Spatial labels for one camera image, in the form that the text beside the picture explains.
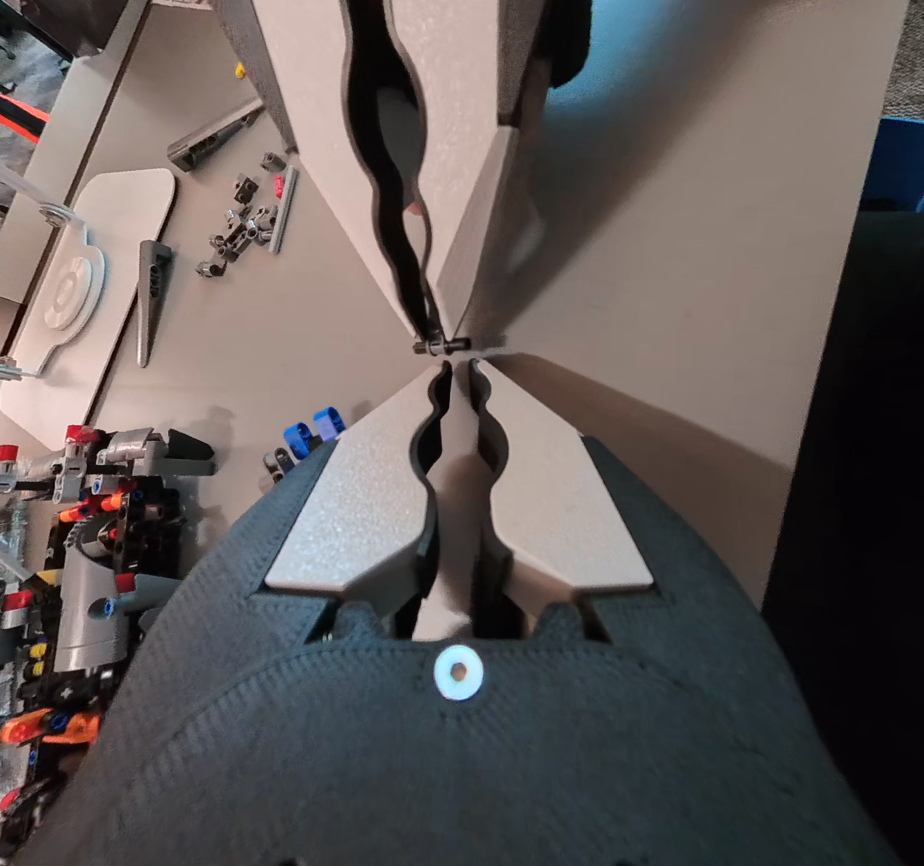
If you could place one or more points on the long grey lego panel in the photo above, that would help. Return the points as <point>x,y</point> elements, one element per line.
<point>213,138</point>

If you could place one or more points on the partly built lego model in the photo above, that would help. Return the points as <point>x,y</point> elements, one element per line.
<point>79,591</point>

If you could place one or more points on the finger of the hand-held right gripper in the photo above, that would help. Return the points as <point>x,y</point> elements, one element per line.
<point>455,72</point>
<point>310,86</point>

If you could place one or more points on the person's dark clothing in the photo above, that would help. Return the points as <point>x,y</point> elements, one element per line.
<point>859,519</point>

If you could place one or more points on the thin grey lego beam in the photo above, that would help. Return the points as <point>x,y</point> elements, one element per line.
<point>282,210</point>

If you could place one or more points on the cluster of small dark lego pieces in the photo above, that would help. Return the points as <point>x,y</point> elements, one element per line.
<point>242,227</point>

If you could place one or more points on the white flat board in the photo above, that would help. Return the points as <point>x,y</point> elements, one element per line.
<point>94,288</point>

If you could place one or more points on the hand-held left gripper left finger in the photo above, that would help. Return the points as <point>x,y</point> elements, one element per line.
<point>354,512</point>

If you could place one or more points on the grey wedge lego panel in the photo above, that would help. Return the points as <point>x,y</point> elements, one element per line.
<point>150,295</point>

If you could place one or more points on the white round stand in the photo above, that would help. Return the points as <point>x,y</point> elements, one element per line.
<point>71,295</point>

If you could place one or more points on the small dark lego connector piece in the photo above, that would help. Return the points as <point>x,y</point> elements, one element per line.
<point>440,347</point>

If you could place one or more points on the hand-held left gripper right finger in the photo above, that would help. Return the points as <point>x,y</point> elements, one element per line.
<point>563,512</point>

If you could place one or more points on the blue plastic object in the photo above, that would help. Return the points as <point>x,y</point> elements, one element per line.
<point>895,165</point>

